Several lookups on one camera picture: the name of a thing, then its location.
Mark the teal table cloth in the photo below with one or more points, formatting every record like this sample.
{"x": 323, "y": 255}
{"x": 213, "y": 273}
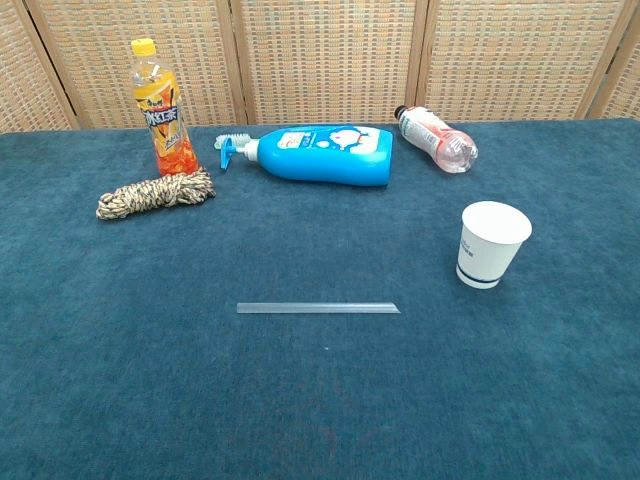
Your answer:
{"x": 320, "y": 350}

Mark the white paper cup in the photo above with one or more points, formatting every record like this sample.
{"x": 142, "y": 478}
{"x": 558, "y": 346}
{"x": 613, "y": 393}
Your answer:
{"x": 487, "y": 250}

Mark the orange iced tea bottle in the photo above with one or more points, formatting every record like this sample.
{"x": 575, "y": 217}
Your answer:
{"x": 165, "y": 125}

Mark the pink drink plastic bottle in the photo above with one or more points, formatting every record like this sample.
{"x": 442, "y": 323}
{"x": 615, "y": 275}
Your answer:
{"x": 440, "y": 137}

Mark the translucent plastic straw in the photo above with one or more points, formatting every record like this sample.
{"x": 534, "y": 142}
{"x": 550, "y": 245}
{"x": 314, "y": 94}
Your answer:
{"x": 320, "y": 307}

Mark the blue pump detergent bottle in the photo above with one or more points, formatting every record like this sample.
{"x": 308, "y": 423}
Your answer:
{"x": 325, "y": 155}

